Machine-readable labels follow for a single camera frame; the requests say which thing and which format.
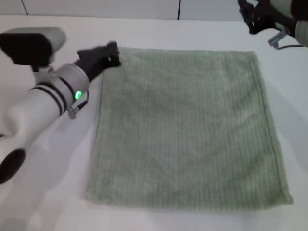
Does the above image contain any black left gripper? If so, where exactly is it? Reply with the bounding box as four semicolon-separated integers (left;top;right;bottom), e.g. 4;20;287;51
73;41;122;83

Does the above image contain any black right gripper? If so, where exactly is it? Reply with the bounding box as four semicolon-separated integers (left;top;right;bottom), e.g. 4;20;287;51
237;0;297;35

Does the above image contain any light green ribbed towel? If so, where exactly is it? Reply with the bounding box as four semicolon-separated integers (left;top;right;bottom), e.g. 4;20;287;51
84;46;295;207

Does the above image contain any right arm grey connector cable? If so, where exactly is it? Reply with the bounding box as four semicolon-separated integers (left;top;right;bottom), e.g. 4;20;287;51
267;27;304;50

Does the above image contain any arm grey connector cable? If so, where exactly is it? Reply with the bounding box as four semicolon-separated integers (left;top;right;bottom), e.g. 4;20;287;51
67;90;90;119
267;27;304;50

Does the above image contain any left arm grey connector cable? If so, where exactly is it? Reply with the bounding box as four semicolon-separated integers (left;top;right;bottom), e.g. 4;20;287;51
67;90;90;119

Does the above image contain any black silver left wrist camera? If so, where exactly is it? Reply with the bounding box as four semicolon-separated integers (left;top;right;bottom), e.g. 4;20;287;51
0;27;67;73

